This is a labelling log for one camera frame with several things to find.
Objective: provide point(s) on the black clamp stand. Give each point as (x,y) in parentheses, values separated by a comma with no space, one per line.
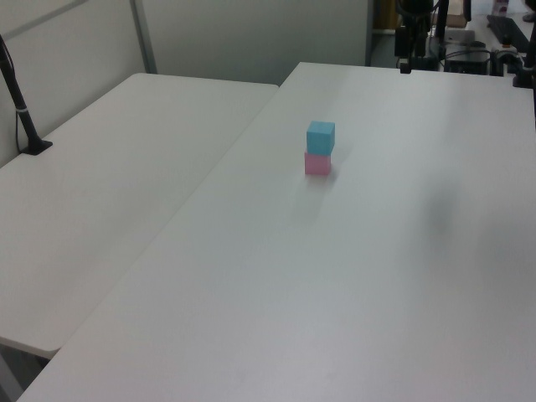
(527,71)

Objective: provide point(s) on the white side table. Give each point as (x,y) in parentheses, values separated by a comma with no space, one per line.
(104,201)

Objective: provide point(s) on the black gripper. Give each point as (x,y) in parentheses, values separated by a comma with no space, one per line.
(414,8)

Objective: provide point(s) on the black electronics box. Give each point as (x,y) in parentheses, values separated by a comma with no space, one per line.
(467,63)

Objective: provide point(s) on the grey metal frame post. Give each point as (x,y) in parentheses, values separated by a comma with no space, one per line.
(369,31)

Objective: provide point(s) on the blue cube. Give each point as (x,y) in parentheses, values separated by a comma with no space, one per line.
(321,137)

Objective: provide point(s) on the black thin pole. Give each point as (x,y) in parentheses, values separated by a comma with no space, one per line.
(441,29)

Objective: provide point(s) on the black camera pole with base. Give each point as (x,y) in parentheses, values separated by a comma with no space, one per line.
(23,113)

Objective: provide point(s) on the pink cube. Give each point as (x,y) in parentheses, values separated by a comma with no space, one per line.
(317,163)

